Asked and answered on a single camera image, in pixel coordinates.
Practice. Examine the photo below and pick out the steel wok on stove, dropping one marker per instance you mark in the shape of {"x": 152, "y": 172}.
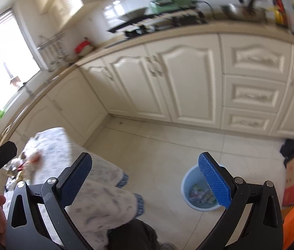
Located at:
{"x": 137, "y": 13}

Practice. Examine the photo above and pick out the window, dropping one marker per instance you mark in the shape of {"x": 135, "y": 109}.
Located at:
{"x": 17, "y": 63}

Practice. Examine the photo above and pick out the blue white tablecloth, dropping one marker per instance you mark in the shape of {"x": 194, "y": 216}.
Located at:
{"x": 102, "y": 203}

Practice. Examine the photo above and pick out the red cap sauce bottle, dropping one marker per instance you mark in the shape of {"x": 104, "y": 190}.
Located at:
{"x": 280, "y": 14}

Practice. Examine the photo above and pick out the cream lower cabinets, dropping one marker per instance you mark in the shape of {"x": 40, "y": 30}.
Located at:
{"x": 225, "y": 81}

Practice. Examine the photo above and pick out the steel bowl on counter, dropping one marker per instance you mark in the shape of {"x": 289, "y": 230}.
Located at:
{"x": 246, "y": 10}

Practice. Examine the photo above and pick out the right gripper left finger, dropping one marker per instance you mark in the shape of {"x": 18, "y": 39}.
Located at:
{"x": 25, "y": 226}

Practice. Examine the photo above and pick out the black gas stove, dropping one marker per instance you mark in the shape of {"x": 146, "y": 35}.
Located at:
{"x": 147, "y": 24}

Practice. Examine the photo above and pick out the green electric cooking pot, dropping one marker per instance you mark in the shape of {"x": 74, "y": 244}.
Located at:
{"x": 164, "y": 6}

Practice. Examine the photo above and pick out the light blue trash bin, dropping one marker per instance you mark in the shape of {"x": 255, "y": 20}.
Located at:
{"x": 196, "y": 193}

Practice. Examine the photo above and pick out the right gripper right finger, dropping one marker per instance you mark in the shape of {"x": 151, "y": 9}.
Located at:
{"x": 263, "y": 228}

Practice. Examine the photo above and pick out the hanging utensil rack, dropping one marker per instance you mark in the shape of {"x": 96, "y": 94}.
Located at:
{"x": 53, "y": 52}

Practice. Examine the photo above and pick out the cream upper cabinet left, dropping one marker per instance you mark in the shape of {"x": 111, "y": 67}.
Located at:
{"x": 66, "y": 5}

